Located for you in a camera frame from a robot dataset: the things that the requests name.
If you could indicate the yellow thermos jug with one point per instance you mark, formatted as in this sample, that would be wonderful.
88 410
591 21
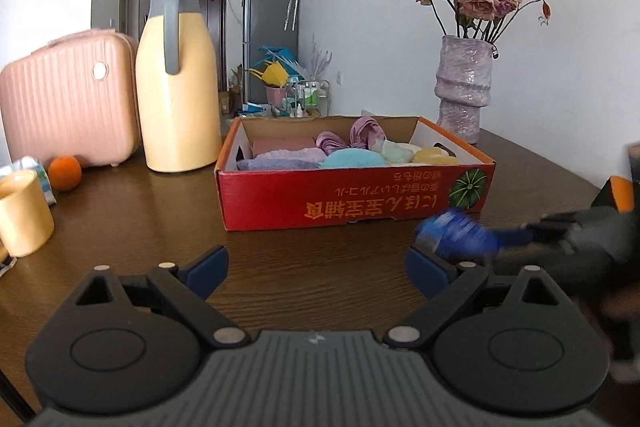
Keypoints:
175 117

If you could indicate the purple satin scrunchie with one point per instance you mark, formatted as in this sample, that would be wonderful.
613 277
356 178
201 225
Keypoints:
360 132

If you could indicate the blue and yellow toy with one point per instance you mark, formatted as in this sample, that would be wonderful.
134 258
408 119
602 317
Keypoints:
275 72

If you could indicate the small cart with bottles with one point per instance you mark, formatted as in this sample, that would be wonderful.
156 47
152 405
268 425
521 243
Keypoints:
310 99

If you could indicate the pink ribbed suitcase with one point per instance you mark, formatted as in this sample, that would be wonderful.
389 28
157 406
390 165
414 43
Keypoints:
60 107

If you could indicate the white and yellow plush toy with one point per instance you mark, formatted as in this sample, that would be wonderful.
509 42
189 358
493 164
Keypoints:
435 156

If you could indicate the pale green mesh puff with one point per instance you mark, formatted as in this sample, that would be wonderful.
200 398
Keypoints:
397 152

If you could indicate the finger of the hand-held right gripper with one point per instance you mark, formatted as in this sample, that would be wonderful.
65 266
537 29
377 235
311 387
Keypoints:
455 234

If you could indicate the orange and black stand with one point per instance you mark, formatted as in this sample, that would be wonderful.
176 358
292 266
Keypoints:
620 192

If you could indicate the pink layered sponge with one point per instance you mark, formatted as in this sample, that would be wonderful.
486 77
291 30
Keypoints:
285 143

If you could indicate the orange fruit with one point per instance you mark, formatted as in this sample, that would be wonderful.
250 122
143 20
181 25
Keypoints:
65 173

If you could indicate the grey refrigerator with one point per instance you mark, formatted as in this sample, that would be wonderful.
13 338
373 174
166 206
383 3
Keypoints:
267 22

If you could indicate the teal soft sponge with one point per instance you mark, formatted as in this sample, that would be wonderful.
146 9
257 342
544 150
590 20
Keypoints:
350 159

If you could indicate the blue white tissue pack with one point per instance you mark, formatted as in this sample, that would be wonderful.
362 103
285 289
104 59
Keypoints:
32 166

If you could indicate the lilac fluffy cloth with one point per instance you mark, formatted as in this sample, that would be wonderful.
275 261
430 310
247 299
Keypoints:
290 154

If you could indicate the yellow mug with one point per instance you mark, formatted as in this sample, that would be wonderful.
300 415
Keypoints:
22 217

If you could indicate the dark wooden door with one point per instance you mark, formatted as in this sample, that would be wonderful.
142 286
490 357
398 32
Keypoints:
212 37

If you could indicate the red cardboard box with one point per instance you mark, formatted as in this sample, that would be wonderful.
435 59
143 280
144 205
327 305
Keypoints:
300 202

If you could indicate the pink textured vase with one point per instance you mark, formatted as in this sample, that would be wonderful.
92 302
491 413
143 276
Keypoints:
462 92

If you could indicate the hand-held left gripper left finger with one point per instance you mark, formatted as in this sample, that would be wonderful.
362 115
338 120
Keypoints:
207 269

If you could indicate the pale purple pampas grass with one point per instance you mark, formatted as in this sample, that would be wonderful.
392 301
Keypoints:
317 59

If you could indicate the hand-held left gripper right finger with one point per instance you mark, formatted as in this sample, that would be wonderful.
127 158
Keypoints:
425 272

